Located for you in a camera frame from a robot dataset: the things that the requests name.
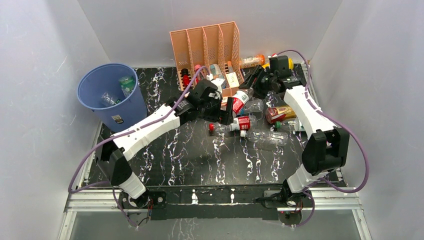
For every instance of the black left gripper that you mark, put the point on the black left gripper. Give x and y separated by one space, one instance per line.
225 117

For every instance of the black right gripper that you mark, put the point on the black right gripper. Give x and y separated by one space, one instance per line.
258 72

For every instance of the clear bottle red cap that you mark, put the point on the clear bottle red cap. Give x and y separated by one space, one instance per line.
241 123

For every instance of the clear unlabelled plastic bottle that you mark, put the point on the clear unlabelled plastic bottle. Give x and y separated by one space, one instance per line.
270 138

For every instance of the green plastic bottle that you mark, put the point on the green plastic bottle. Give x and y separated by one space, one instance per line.
127 84

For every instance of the clear bottle dark green label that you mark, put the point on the clear bottle dark green label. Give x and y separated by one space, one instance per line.
109 100

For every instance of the clear bottle red label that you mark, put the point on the clear bottle red label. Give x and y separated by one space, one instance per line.
240 98

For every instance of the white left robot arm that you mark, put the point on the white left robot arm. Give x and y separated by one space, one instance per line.
114 155

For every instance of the blue plastic bin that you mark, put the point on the blue plastic bin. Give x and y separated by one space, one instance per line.
113 93

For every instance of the clear bottle blue label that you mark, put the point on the clear bottle blue label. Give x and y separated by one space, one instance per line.
252 106

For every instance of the white small box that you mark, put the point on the white small box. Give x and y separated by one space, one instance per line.
232 80

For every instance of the orange drink bottle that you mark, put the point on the orange drink bottle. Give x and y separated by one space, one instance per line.
252 61

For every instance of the brown tea bottle red label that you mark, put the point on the brown tea bottle red label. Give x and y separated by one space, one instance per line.
279 114

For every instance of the light blue tape dispenser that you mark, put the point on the light blue tape dispenser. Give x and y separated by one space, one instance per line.
216 71

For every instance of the yellow drink bottle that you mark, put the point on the yellow drink bottle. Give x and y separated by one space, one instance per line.
290 64

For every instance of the clear bottle green cap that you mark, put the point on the clear bottle green cap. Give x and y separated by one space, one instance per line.
290 125

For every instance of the peach plastic desk organizer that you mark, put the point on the peach plastic desk organizer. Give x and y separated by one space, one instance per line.
207 45

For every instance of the red black toy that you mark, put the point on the red black toy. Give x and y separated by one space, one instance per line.
185 78

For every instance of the pink capped dark bottle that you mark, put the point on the pink capped dark bottle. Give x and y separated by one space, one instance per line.
197 68

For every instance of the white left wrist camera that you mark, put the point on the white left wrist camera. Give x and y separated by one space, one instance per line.
217 80

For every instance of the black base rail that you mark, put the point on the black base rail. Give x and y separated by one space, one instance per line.
219 201

